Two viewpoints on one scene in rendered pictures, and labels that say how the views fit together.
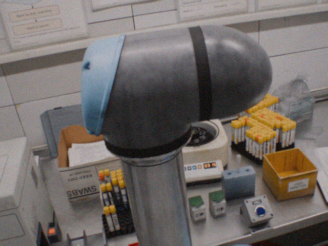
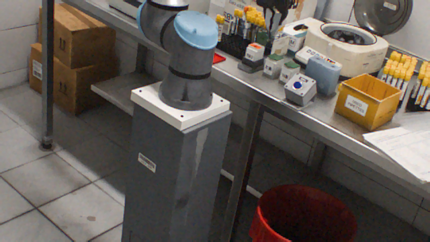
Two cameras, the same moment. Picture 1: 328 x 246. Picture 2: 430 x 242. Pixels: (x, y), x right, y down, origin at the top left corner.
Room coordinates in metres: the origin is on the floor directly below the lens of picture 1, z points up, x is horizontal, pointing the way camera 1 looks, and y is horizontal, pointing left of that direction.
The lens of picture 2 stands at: (-0.51, -1.17, 1.63)
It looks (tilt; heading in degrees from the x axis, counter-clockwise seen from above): 30 degrees down; 47
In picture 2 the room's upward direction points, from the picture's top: 10 degrees clockwise
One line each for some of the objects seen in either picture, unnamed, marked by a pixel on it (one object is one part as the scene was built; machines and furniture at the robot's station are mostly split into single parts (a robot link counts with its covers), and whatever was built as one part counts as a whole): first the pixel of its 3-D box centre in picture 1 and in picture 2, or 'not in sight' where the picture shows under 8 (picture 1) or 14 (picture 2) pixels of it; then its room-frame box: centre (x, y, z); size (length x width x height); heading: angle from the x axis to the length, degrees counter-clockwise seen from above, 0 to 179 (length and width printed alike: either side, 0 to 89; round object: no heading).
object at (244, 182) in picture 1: (238, 184); (320, 76); (0.83, -0.20, 0.92); 0.10 x 0.07 x 0.10; 95
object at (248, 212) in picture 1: (253, 207); (304, 88); (0.73, -0.23, 0.92); 0.13 x 0.07 x 0.08; 10
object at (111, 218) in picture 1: (127, 209); (235, 34); (0.77, 0.15, 0.93); 0.17 x 0.09 x 0.11; 101
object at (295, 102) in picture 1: (290, 97); not in sight; (1.32, -0.56, 0.97); 0.26 x 0.17 x 0.19; 116
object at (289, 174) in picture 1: (288, 173); (367, 101); (0.85, -0.38, 0.93); 0.13 x 0.13 x 0.10; 6
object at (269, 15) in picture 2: not in sight; (273, 20); (0.82, 0.04, 1.02); 0.06 x 0.03 x 0.09; 9
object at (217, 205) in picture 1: (217, 203); (289, 74); (0.77, -0.12, 0.91); 0.05 x 0.04 x 0.07; 10
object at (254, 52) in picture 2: not in sight; (254, 54); (0.74, 0.01, 0.92); 0.05 x 0.04 x 0.06; 10
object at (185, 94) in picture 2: not in sight; (187, 81); (0.37, -0.11, 0.95); 0.15 x 0.15 x 0.10
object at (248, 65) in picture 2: not in sight; (252, 62); (0.74, 0.01, 0.89); 0.09 x 0.05 x 0.04; 10
